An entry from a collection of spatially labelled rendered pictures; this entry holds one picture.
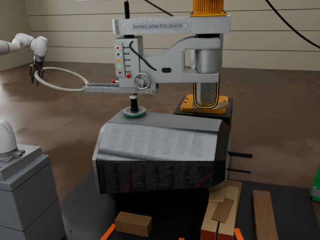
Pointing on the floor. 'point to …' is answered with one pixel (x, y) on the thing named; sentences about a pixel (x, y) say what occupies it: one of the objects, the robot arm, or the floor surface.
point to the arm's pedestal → (31, 204)
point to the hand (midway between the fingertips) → (35, 80)
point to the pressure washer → (316, 186)
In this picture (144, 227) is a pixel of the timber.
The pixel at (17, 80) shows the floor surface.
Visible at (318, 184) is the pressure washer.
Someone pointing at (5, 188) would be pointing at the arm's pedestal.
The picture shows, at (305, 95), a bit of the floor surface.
